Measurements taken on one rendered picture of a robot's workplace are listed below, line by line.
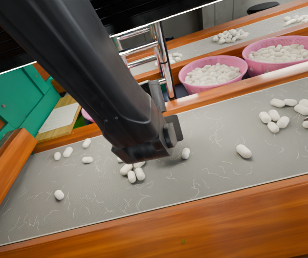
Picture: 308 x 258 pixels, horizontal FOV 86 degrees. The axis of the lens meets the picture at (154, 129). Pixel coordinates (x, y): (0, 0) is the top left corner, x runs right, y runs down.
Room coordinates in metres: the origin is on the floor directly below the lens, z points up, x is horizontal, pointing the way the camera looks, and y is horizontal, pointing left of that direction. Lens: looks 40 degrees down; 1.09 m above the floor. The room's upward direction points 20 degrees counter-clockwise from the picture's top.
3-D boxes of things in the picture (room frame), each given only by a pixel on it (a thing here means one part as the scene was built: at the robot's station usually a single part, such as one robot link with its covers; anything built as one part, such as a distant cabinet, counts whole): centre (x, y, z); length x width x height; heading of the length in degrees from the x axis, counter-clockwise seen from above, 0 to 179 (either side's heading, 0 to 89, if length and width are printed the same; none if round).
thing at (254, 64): (0.58, -0.58, 0.72); 0.27 x 0.27 x 0.10
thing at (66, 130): (0.69, 0.35, 0.77); 0.33 x 0.15 x 0.01; 174
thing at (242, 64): (0.61, -0.30, 0.72); 0.27 x 0.27 x 0.10
